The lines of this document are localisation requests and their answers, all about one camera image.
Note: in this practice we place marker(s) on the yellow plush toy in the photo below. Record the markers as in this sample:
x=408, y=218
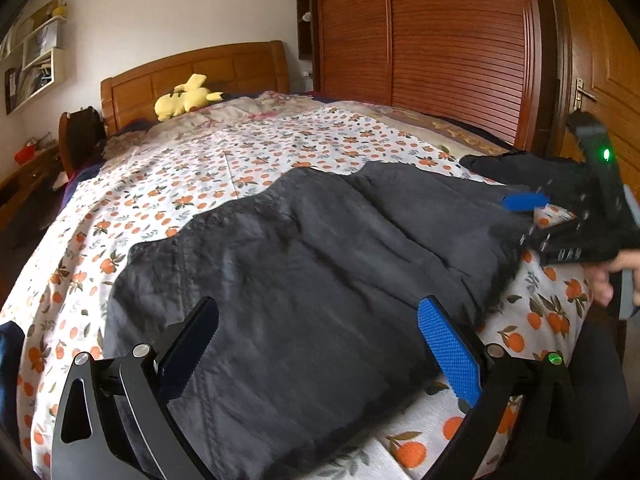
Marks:
x=182, y=101

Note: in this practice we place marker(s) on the orange print bed sheet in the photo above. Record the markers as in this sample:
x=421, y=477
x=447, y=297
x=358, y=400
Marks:
x=200, y=160

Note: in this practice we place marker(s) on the wooden door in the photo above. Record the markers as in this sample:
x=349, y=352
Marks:
x=605, y=50

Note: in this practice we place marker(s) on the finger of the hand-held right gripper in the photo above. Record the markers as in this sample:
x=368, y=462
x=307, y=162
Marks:
x=547, y=234
x=525, y=201

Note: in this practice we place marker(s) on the black jacket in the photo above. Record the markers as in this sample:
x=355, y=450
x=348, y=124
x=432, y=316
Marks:
x=310, y=270

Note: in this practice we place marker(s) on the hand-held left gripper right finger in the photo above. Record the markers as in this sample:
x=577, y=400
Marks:
x=447, y=347

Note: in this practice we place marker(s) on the wooden slatted wardrobe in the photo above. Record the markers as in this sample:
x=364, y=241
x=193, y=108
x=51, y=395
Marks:
x=425, y=45

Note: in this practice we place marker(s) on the wooden desk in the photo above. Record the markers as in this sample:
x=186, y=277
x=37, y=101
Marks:
x=25, y=185

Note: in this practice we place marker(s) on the wooden bed headboard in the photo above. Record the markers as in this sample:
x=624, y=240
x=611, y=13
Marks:
x=225, y=67

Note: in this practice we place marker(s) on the navy blue cloth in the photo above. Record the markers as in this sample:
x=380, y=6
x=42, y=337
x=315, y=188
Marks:
x=9, y=375

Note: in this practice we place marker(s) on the person's dark clothing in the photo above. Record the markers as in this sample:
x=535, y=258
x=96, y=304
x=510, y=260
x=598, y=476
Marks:
x=600, y=400

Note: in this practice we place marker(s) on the white wall shelf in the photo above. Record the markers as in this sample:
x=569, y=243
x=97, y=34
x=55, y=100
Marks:
x=35, y=60

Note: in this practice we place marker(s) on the red bowl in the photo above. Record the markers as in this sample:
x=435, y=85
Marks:
x=25, y=154

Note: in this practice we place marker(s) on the person's right hand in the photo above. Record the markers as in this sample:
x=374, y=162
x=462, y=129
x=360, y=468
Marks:
x=602, y=285

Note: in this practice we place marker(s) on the small yellow shelf toy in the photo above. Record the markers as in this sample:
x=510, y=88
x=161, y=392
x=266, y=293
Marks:
x=59, y=9

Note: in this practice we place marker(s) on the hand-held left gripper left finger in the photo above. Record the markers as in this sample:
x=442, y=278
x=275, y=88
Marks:
x=192, y=345

